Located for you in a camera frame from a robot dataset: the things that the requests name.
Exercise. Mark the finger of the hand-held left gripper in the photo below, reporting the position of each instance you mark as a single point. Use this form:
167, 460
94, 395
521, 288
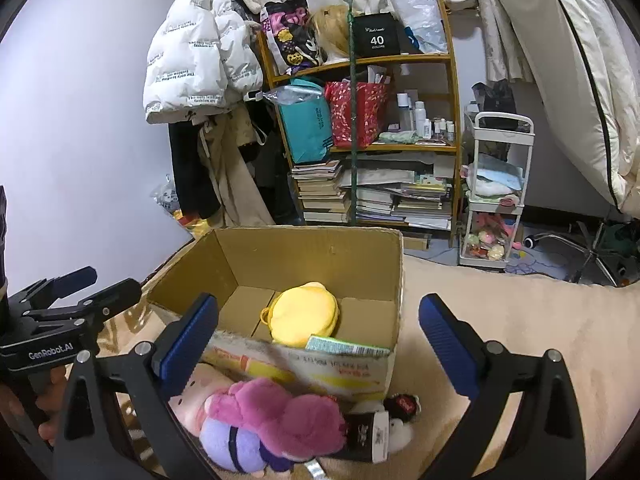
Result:
115, 295
75, 280

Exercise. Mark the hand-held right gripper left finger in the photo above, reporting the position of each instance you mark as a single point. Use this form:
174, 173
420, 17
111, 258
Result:
187, 345

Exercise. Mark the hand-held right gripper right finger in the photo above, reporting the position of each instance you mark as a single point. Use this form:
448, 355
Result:
445, 345

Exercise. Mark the light pink plush toy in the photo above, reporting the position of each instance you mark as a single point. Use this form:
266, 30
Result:
210, 382

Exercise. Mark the purple white plush doll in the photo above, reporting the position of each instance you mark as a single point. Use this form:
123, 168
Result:
220, 442

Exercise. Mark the printed cardboard box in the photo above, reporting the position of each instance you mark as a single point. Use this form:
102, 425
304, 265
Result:
240, 255

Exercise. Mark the yellow plush pouch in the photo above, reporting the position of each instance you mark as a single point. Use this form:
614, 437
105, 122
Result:
300, 315

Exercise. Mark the black white plush toy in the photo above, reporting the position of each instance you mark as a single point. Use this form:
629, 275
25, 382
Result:
360, 435

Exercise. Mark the silver foil wrapper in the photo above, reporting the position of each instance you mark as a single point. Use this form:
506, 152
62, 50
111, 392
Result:
314, 471

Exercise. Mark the person's left hand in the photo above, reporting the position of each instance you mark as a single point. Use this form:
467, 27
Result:
50, 400

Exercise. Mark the beige floral blanket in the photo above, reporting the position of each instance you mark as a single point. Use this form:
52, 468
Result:
500, 310

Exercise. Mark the white trolley cart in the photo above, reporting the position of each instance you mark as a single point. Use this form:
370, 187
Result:
482, 262

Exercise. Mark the green flat packet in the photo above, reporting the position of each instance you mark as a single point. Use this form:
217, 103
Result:
340, 345

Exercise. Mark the flat cardboard box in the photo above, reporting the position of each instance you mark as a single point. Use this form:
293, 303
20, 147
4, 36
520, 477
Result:
416, 241

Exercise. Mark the colourful small toys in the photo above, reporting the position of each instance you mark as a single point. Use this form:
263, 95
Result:
485, 245

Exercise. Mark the plastic bag of toys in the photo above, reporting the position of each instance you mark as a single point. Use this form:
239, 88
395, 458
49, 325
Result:
167, 200

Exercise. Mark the black hanging coat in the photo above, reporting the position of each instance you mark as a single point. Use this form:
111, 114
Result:
187, 170

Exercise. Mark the beige trench coat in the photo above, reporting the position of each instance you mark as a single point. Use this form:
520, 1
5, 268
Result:
235, 185

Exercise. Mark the blue white folded cloths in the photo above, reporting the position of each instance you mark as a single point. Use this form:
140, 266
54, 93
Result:
492, 180

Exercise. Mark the dark hanging clothes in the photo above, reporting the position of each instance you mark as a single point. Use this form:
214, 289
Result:
270, 175

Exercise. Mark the pile of books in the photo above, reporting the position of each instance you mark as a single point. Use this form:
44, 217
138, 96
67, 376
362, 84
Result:
320, 195

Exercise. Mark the pale green cloth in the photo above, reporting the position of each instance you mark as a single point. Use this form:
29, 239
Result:
397, 136

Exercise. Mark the group of cosmetic bottles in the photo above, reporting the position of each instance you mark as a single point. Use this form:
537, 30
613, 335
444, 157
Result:
420, 120

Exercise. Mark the teal shopping bag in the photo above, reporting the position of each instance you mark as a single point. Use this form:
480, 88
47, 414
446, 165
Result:
305, 130

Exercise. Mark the white puffer jacket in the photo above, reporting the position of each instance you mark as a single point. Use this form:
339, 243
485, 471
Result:
190, 60

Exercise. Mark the red patterned gift bag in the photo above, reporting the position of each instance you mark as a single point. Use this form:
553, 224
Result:
355, 115

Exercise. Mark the black bag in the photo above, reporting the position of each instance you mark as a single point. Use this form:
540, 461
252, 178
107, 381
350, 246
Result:
495, 100

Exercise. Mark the green pole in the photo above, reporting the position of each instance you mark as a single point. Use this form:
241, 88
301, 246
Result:
353, 110

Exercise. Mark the clear plastic bag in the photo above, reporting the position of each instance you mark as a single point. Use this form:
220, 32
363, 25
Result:
290, 92

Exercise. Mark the wooden shelf unit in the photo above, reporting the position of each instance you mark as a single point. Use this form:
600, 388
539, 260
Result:
395, 58

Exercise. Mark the white padded office chair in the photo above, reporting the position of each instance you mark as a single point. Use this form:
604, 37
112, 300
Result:
575, 60

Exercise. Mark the printed cartoon tote bag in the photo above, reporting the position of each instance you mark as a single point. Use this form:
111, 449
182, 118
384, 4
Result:
290, 35

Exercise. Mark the black box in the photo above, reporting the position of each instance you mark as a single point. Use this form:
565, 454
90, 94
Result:
377, 35

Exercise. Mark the blonde wig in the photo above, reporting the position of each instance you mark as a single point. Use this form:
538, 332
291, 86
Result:
332, 30

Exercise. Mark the white plastic bag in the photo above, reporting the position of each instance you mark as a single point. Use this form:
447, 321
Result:
415, 5

